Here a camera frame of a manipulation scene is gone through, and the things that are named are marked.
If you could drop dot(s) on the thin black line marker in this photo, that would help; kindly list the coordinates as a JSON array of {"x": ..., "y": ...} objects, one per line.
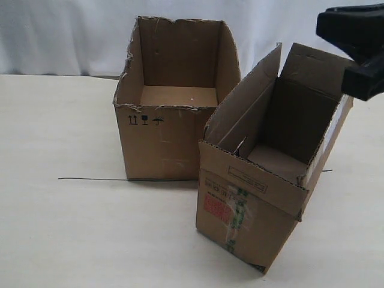
[{"x": 120, "y": 179}]

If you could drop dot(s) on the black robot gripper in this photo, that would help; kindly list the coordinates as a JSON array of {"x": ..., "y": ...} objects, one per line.
[{"x": 358, "y": 32}]

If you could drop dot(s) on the large open cardboard box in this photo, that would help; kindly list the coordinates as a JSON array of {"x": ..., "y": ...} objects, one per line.
[{"x": 176, "y": 73}]

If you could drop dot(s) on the narrow cardboard box with tape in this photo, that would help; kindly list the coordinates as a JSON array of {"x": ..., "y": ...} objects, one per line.
[{"x": 264, "y": 149}]

